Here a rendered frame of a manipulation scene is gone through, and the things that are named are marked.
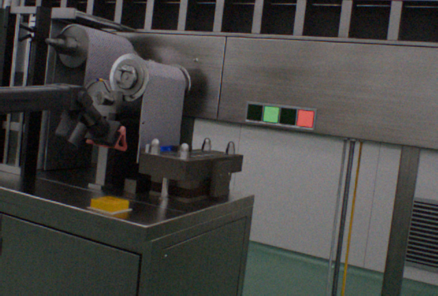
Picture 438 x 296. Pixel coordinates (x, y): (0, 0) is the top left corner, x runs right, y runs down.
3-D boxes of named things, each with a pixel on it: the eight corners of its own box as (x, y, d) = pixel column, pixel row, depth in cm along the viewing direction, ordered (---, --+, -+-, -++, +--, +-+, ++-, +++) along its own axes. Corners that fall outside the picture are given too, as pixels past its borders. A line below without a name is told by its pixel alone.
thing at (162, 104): (138, 134, 150) (145, 74, 149) (178, 133, 171) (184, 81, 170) (139, 134, 150) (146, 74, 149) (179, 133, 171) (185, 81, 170)
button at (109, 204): (89, 208, 124) (90, 198, 123) (107, 204, 130) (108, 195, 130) (111, 213, 121) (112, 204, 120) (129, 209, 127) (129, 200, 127)
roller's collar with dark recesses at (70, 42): (52, 52, 159) (54, 33, 158) (65, 55, 164) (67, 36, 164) (66, 54, 156) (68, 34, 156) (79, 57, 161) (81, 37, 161)
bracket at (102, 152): (87, 187, 149) (96, 88, 148) (100, 185, 155) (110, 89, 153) (99, 190, 147) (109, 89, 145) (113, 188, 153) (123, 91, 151)
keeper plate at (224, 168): (209, 195, 153) (213, 161, 152) (222, 192, 162) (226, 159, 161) (215, 197, 152) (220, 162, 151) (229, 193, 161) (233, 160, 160)
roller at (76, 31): (55, 65, 166) (60, 25, 165) (103, 73, 188) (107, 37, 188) (87, 68, 160) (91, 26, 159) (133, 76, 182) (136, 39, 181)
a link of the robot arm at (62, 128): (85, 88, 118) (58, 84, 122) (62, 128, 113) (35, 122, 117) (107, 115, 128) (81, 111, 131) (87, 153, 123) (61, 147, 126)
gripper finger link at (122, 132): (126, 160, 137) (111, 143, 130) (107, 156, 140) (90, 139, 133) (137, 140, 140) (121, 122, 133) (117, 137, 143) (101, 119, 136)
